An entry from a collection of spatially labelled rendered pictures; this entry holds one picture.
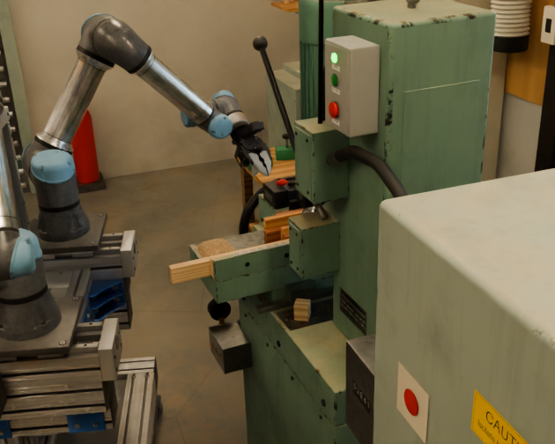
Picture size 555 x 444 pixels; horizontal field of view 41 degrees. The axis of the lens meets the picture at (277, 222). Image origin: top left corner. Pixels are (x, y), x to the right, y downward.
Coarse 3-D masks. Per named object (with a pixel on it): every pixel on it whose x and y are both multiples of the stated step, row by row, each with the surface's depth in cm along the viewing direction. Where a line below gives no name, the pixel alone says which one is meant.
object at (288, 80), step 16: (288, 0) 416; (288, 64) 425; (288, 80) 409; (272, 96) 426; (288, 96) 403; (272, 112) 430; (288, 112) 407; (272, 128) 436; (272, 144) 441; (288, 144) 416
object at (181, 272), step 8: (280, 240) 182; (176, 264) 173; (184, 264) 173; (192, 264) 173; (200, 264) 174; (208, 264) 175; (176, 272) 172; (184, 272) 173; (192, 272) 174; (200, 272) 175; (208, 272) 176; (176, 280) 173; (184, 280) 174
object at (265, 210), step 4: (260, 196) 203; (260, 200) 203; (264, 200) 200; (260, 204) 204; (264, 204) 201; (268, 204) 198; (260, 208) 204; (264, 208) 201; (268, 208) 198; (272, 208) 196; (284, 208) 195; (288, 208) 195; (260, 212) 205; (264, 212) 202; (268, 212) 199; (272, 212) 196; (276, 212) 194; (260, 216) 206; (264, 216) 202; (268, 216) 200; (260, 220) 207
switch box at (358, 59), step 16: (336, 48) 131; (352, 48) 127; (368, 48) 128; (336, 64) 133; (352, 64) 128; (368, 64) 130; (352, 80) 130; (368, 80) 131; (336, 96) 135; (352, 96) 131; (368, 96) 132; (352, 112) 132; (368, 112) 133; (336, 128) 138; (352, 128) 133; (368, 128) 135
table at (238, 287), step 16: (240, 240) 192; (256, 240) 192; (192, 256) 190; (256, 272) 177; (272, 272) 178; (288, 272) 180; (208, 288) 181; (224, 288) 175; (240, 288) 177; (256, 288) 178; (272, 288) 180
